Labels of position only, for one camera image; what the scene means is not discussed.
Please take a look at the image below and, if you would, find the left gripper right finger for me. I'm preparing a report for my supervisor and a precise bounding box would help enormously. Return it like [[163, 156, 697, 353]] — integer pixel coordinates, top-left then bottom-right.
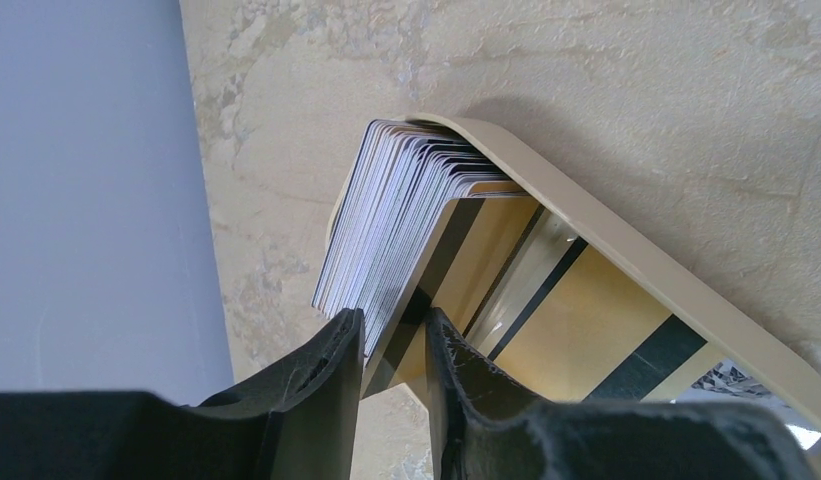
[[424, 307, 550, 479]]

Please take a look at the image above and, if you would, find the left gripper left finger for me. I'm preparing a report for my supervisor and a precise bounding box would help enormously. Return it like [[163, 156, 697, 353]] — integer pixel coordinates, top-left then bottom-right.
[[197, 309, 365, 479]]

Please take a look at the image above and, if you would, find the stack of cards in tray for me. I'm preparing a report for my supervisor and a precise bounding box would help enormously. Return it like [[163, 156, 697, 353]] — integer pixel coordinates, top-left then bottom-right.
[[313, 119, 525, 356]]

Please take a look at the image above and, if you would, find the beige oval card tray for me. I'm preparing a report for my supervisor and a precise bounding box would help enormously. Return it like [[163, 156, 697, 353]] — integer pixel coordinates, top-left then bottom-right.
[[325, 112, 821, 458]]

